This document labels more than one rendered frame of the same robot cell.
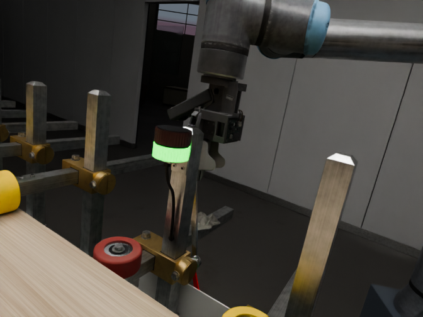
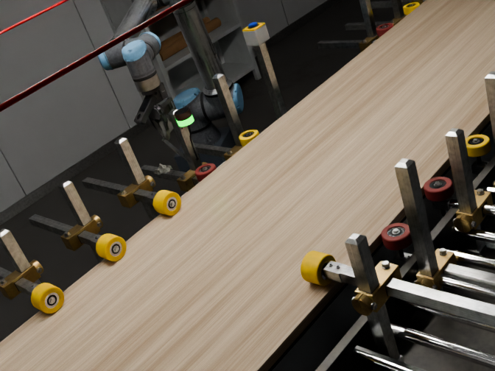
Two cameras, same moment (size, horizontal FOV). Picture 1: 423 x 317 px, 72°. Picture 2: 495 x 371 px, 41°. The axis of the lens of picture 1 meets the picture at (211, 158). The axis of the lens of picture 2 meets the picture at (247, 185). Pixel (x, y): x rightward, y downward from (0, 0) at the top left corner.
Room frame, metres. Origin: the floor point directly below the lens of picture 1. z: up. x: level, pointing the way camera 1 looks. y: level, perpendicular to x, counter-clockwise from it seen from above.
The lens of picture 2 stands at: (-0.49, 2.14, 1.96)
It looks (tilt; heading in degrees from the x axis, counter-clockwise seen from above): 28 degrees down; 292
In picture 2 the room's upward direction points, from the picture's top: 20 degrees counter-clockwise
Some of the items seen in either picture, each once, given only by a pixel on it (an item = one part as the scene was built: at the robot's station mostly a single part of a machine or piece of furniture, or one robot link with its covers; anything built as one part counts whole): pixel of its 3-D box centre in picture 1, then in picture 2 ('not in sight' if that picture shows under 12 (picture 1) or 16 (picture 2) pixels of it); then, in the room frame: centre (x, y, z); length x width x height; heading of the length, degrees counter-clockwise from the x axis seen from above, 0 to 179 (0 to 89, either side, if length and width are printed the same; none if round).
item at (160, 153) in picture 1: (171, 150); (185, 120); (0.47, 0.07, 1.08); 0.06 x 0.06 x 0.02
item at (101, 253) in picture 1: (116, 274); (209, 180); (0.44, 0.13, 0.85); 0.08 x 0.08 x 0.11
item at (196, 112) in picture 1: (218, 110); (157, 101); (0.58, 0.00, 1.15); 0.09 x 0.08 x 0.12; 60
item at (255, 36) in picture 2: not in sight; (255, 34); (0.25, -0.40, 1.18); 0.07 x 0.07 x 0.08; 60
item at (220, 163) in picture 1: (211, 160); (164, 126); (0.59, 0.00, 1.04); 0.06 x 0.03 x 0.09; 60
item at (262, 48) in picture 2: not in sight; (275, 92); (0.25, -0.40, 0.92); 0.05 x 0.05 x 0.45; 60
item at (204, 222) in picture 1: (203, 217); (162, 168); (0.67, 0.00, 0.87); 0.09 x 0.07 x 0.02; 150
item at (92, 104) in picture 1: (93, 194); (146, 196); (0.64, 0.26, 0.91); 0.04 x 0.04 x 0.48; 60
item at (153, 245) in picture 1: (162, 258); (195, 176); (0.52, 0.06, 0.84); 0.14 x 0.06 x 0.05; 60
